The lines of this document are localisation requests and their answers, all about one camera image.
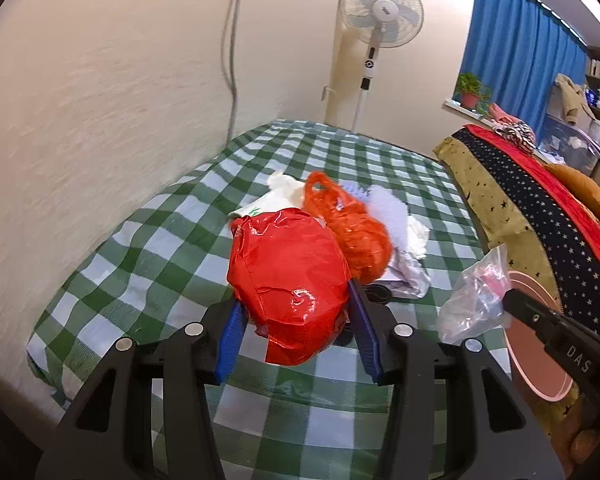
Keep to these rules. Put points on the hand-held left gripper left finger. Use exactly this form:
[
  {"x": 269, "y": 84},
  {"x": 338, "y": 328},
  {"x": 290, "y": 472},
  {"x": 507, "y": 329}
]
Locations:
[{"x": 230, "y": 340}]

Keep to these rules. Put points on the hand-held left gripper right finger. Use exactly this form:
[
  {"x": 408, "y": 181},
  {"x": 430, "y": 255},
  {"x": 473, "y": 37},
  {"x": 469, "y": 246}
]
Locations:
[{"x": 365, "y": 330}]

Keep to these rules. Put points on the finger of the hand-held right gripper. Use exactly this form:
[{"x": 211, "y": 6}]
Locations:
[{"x": 527, "y": 310}]

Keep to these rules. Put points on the pink bin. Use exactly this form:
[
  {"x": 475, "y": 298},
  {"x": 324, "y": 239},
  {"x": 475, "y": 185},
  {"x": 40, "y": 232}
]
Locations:
[{"x": 535, "y": 360}]

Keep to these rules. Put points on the clear plastic bag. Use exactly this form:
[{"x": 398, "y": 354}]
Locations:
[{"x": 470, "y": 305}]

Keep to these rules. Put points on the white paper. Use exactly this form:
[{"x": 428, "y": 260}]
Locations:
[{"x": 407, "y": 275}]

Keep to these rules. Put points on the red plastic bag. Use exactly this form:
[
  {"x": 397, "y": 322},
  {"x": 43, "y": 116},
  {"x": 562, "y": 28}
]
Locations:
[{"x": 290, "y": 270}]

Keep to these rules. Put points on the lilac knitted cloth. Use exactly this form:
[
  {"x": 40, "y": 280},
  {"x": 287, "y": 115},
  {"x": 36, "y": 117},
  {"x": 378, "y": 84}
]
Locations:
[{"x": 390, "y": 210}]

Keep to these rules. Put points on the person's right hand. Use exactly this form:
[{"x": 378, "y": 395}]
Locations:
[{"x": 582, "y": 447}]

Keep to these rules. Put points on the flat black item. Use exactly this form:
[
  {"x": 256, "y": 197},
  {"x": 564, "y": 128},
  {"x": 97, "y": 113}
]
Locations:
[{"x": 380, "y": 294}]

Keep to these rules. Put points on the orange plastic bag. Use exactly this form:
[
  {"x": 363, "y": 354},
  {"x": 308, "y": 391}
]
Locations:
[{"x": 360, "y": 240}]

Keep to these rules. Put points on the white tissue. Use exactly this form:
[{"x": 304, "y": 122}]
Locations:
[{"x": 417, "y": 235}]

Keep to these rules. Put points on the green checked cloth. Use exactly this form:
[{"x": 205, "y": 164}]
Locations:
[{"x": 155, "y": 240}]

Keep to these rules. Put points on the star printed blanket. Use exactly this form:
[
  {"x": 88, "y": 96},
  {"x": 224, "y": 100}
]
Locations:
[{"x": 520, "y": 185}]

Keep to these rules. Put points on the orange pillow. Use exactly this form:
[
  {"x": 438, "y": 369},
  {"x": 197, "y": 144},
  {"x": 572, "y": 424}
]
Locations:
[{"x": 585, "y": 190}]

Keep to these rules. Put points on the white paper bag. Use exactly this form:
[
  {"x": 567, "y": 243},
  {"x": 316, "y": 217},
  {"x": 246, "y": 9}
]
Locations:
[{"x": 285, "y": 192}]

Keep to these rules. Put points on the clear plastic storage box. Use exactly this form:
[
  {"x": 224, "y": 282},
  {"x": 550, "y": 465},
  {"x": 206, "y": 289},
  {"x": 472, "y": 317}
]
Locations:
[{"x": 580, "y": 145}]

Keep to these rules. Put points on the black white striped cloth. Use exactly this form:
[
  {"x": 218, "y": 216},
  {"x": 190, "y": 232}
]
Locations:
[{"x": 517, "y": 135}]

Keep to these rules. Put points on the pink cloth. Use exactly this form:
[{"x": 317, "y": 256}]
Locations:
[{"x": 502, "y": 114}]

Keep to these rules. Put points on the beige jacket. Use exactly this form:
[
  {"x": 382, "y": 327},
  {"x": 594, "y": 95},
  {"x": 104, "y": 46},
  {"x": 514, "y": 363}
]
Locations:
[{"x": 570, "y": 97}]

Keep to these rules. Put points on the potted green plant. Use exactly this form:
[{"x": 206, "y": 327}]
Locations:
[{"x": 469, "y": 85}]

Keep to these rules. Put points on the blue curtain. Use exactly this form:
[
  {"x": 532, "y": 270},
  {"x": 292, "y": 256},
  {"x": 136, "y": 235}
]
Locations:
[{"x": 520, "y": 50}]

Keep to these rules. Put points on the white standing fan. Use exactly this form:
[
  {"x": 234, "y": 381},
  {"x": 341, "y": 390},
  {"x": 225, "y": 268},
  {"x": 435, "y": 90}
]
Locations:
[{"x": 380, "y": 10}]

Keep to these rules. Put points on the white wall hook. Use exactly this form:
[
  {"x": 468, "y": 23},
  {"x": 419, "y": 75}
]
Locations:
[{"x": 326, "y": 94}]

